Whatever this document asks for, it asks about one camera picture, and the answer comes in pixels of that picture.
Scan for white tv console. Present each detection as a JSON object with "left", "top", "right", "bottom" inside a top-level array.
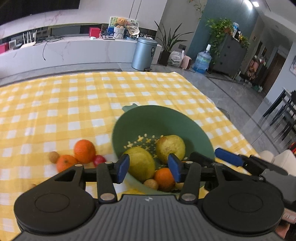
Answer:
[{"left": 1, "top": 36, "right": 136, "bottom": 78}]

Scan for teddy bear toy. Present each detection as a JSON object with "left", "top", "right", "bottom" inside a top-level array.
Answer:
[{"left": 113, "top": 18, "right": 127, "bottom": 39}]

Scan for dark grey drawer cabinet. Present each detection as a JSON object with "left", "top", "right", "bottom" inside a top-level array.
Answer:
[{"left": 212, "top": 35, "right": 247, "bottom": 77}]

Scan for trailing green ivy plant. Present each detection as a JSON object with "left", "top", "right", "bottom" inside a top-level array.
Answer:
[{"left": 206, "top": 18, "right": 233, "bottom": 57}]

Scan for large yellow-green pear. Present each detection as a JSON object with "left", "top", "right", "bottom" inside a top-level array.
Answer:
[{"left": 156, "top": 135, "right": 186, "bottom": 164}]

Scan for red box on console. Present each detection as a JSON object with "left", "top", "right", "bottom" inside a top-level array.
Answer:
[{"left": 89, "top": 27, "right": 101, "bottom": 38}]

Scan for round green pear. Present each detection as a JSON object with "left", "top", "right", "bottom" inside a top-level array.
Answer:
[{"left": 124, "top": 147, "right": 156, "bottom": 183}]

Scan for pink small appliance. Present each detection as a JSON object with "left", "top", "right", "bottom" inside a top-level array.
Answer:
[{"left": 180, "top": 55, "right": 192, "bottom": 70}]

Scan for potted plant by bin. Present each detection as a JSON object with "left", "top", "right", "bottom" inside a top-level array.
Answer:
[{"left": 154, "top": 22, "right": 193, "bottom": 66}]

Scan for pink box on console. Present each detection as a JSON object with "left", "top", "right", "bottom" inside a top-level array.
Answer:
[{"left": 0, "top": 43, "right": 9, "bottom": 54}]

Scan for yellow checkered tablecloth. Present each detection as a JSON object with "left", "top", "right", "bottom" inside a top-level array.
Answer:
[{"left": 1, "top": 72, "right": 256, "bottom": 240}]

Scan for orange tangerine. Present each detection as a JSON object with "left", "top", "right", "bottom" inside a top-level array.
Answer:
[
  {"left": 154, "top": 168, "right": 175, "bottom": 192},
  {"left": 56, "top": 155, "right": 78, "bottom": 173},
  {"left": 73, "top": 139, "right": 96, "bottom": 164}
]

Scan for green colander bowl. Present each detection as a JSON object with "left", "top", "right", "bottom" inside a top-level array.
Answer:
[{"left": 111, "top": 103, "right": 216, "bottom": 195}]

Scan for black dining chairs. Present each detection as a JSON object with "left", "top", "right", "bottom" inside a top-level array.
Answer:
[{"left": 262, "top": 88, "right": 295, "bottom": 147}]

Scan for blue-grey pedal bin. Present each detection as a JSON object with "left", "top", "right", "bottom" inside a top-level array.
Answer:
[{"left": 132, "top": 37, "right": 158, "bottom": 71}]

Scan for black wall television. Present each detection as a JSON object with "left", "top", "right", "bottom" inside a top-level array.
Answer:
[{"left": 1, "top": 0, "right": 80, "bottom": 25}]

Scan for white wifi router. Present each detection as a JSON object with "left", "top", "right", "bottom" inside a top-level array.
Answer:
[{"left": 21, "top": 31, "right": 37, "bottom": 48}]

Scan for orange tangerine back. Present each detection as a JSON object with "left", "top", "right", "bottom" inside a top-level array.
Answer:
[{"left": 73, "top": 139, "right": 96, "bottom": 164}]

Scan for blue water bottle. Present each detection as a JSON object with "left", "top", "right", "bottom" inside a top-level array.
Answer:
[{"left": 193, "top": 44, "right": 212, "bottom": 74}]

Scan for brown longan fruit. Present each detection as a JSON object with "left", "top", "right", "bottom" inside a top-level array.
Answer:
[{"left": 48, "top": 151, "right": 60, "bottom": 164}]

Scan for small red fruit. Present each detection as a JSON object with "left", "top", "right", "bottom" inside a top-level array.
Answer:
[{"left": 92, "top": 155, "right": 106, "bottom": 167}]

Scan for white plastic bag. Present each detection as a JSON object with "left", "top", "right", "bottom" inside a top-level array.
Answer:
[{"left": 168, "top": 51, "right": 184, "bottom": 67}]

